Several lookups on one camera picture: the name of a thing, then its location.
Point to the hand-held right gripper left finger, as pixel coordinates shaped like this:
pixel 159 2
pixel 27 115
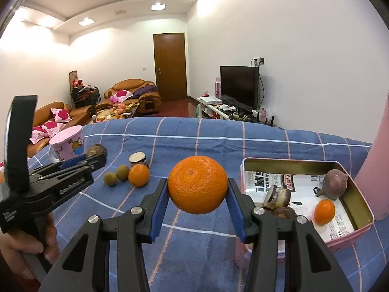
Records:
pixel 158 216

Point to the pink floral pillow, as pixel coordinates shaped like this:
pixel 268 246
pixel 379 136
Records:
pixel 47 130
pixel 120 96
pixel 60 114

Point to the white flat box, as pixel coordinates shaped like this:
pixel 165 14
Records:
pixel 210 100

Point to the blue plaid cloth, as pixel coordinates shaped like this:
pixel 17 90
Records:
pixel 197 137

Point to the pink electric kettle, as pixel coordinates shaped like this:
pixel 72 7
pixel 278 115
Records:
pixel 376 173

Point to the pink tin box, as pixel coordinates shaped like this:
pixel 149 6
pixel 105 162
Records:
pixel 363 216

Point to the black rack with clutter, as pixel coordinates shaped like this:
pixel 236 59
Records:
pixel 85 97

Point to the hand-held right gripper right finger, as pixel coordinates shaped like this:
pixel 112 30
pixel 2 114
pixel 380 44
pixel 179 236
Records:
pixel 238 219

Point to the large orange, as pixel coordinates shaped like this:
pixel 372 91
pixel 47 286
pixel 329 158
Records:
pixel 197 184

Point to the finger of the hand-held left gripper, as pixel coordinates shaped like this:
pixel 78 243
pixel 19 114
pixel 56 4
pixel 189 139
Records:
pixel 74 161
pixel 97 164

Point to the purple blanket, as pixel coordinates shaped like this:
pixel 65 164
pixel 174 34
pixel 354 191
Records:
pixel 147 91

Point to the person's left hand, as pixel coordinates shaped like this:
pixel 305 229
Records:
pixel 18 246

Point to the square ceiling light panel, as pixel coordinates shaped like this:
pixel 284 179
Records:
pixel 158 6
pixel 85 22

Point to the brown longan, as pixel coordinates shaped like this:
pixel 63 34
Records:
pixel 123 172
pixel 109 178

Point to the black television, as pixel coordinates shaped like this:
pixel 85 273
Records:
pixel 238 86

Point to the brown leather sofa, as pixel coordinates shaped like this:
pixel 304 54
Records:
pixel 79 112

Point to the brown rough round fruit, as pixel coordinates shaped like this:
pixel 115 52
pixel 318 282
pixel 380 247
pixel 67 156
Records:
pixel 96 150
pixel 284 213

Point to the brown wooden door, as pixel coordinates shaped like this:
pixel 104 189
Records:
pixel 170 67

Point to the wall power outlet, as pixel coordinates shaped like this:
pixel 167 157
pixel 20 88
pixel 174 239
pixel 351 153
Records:
pixel 259 61

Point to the black router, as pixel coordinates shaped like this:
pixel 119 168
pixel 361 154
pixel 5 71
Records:
pixel 263 120

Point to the purple beet root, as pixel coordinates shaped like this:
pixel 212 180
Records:
pixel 334 182

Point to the small orange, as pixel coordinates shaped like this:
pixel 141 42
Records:
pixel 139 175
pixel 324 212

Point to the cluttered coffee table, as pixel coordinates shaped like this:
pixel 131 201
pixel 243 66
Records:
pixel 117 114

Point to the white television stand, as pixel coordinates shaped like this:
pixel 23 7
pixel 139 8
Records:
pixel 218 111

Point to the pink cartoon mug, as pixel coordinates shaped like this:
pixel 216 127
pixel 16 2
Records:
pixel 65 146

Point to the printed paper leaflet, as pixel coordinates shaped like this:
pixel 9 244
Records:
pixel 307 188

